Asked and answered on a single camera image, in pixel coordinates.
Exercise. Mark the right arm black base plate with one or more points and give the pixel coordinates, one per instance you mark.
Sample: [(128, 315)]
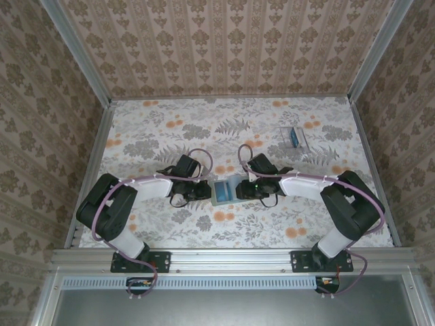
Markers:
[(299, 261)]

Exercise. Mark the grey metal panel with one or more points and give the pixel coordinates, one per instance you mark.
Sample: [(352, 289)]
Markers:
[(217, 309)]

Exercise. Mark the wide aluminium frame rail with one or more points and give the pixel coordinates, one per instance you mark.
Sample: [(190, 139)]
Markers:
[(231, 259)]

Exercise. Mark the clear acrylic card box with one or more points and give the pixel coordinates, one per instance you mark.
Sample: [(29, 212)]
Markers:
[(283, 136)]

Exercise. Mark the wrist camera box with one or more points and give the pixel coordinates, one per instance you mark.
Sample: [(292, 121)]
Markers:
[(263, 164), (188, 165)]

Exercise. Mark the blue plastic card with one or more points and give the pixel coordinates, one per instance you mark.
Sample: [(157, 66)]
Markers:
[(222, 192), (293, 137)]

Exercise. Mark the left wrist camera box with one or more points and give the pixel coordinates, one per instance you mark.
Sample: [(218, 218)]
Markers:
[(188, 165)]

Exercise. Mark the aluminium frame post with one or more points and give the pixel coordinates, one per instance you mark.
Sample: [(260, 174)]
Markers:
[(378, 51), (80, 51)]

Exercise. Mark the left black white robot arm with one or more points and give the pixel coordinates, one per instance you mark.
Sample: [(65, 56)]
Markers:
[(112, 210)]

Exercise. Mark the aluminium table side rail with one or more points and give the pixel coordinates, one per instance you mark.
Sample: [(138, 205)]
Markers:
[(98, 142), (365, 142)]

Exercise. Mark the white card stack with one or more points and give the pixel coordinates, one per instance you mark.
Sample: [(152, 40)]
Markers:
[(300, 137)]

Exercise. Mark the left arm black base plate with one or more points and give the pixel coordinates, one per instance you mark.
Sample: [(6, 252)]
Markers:
[(163, 261)]

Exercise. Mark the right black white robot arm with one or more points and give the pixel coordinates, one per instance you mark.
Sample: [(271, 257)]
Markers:
[(350, 210)]

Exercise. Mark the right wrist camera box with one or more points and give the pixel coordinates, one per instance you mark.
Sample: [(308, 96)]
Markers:
[(263, 164)]

